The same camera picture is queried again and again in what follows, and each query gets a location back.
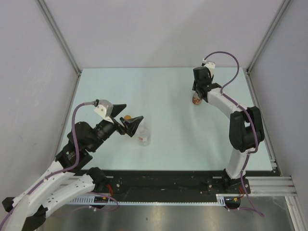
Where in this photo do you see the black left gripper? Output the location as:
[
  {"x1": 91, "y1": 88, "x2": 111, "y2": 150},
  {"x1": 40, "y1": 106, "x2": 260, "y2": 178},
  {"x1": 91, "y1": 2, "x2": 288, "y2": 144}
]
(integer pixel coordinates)
[{"x1": 89, "y1": 103, "x2": 143, "y2": 151}]

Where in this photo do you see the red label clear bottle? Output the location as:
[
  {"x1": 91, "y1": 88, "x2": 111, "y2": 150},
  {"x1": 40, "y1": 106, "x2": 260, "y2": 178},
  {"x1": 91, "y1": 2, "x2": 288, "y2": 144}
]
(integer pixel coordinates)
[{"x1": 192, "y1": 92, "x2": 202, "y2": 105}]

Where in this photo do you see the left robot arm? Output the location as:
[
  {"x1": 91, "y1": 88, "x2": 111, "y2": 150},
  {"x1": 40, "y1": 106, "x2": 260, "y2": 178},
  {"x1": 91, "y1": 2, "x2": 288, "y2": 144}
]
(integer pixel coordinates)
[{"x1": 0, "y1": 100, "x2": 144, "y2": 231}]

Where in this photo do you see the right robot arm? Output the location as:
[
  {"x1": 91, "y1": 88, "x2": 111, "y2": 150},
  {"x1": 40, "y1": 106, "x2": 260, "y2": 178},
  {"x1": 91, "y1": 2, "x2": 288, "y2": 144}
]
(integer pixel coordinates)
[{"x1": 192, "y1": 65, "x2": 265, "y2": 193}]

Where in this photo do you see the clear water bottle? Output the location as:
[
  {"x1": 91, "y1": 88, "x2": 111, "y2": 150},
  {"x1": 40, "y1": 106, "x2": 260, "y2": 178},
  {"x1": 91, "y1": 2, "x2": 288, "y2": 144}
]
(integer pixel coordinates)
[{"x1": 137, "y1": 122, "x2": 151, "y2": 146}]

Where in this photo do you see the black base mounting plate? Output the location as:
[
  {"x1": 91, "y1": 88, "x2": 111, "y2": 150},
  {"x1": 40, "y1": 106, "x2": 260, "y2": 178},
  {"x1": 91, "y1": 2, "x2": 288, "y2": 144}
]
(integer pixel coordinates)
[{"x1": 72, "y1": 169, "x2": 281, "y2": 205}]

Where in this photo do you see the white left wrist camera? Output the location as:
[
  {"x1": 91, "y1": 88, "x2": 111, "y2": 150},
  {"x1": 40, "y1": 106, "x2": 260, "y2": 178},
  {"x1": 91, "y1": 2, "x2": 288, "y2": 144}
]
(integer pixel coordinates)
[{"x1": 94, "y1": 100, "x2": 114, "y2": 123}]

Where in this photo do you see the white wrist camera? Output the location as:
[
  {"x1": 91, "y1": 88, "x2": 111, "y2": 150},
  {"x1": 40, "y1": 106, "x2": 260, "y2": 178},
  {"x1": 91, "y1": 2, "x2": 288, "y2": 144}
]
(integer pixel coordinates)
[
  {"x1": 202, "y1": 60, "x2": 216, "y2": 79},
  {"x1": 94, "y1": 100, "x2": 114, "y2": 123}
]

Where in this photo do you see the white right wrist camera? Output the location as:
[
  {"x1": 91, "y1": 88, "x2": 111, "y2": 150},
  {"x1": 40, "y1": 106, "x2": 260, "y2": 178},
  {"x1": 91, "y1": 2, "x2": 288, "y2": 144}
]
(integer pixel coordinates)
[{"x1": 202, "y1": 60, "x2": 216, "y2": 79}]

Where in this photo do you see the white slotted cable duct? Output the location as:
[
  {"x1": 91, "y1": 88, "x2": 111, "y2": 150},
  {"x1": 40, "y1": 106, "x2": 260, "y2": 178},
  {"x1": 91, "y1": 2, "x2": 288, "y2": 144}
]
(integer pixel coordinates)
[{"x1": 60, "y1": 193, "x2": 241, "y2": 210}]

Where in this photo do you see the right aluminium frame post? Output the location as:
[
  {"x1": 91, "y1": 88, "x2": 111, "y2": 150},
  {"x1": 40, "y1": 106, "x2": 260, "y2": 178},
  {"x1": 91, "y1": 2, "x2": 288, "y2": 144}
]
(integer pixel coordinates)
[{"x1": 246, "y1": 0, "x2": 293, "y2": 74}]

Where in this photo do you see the aluminium frame post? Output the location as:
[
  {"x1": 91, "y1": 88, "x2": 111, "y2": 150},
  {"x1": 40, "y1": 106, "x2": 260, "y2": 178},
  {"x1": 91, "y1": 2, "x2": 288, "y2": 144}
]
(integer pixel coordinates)
[
  {"x1": 35, "y1": 0, "x2": 81, "y2": 76},
  {"x1": 246, "y1": 0, "x2": 293, "y2": 74}
]

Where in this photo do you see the left aluminium frame post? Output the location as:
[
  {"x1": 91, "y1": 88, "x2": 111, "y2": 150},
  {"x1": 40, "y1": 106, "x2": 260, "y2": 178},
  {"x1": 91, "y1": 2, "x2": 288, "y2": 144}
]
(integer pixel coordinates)
[{"x1": 35, "y1": 0, "x2": 81, "y2": 76}]

